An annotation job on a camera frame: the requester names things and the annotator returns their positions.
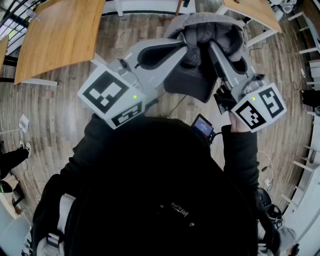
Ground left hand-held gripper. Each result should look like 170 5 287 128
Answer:
77 38 189 130

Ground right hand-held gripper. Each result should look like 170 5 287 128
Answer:
208 39 288 134

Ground grey garment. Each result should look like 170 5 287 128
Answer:
163 12 251 104

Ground person's right forearm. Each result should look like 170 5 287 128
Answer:
221 112 261 191

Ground person's left forearm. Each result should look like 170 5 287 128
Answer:
72 113 146 176

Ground small black display device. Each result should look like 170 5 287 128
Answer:
191 113 216 141

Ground black office chair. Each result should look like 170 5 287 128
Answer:
301 89 320 109

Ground white ledge black stripes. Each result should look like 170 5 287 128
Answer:
102 0 196 17

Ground wooden table white legs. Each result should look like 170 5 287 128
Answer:
216 0 283 48

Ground white chair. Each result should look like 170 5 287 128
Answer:
287 11 320 55

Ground large wooden table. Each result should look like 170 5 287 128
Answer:
13 0 106 87

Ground person's black sweatshirt torso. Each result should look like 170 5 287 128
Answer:
32 116 281 256

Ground white curved counter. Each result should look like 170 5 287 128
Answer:
279 109 320 256

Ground black shoe white laces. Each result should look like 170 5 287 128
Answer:
266 203 285 231

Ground white small floor box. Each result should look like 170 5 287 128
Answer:
18 114 31 132

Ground black railing wooden handrail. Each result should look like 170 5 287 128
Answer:
0 0 42 31

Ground wooden table black legs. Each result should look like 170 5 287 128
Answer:
0 34 18 83

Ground white floor cable with charger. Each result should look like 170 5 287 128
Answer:
257 149 276 191

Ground grey harness strap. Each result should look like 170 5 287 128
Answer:
256 219 268 256
37 193 76 256

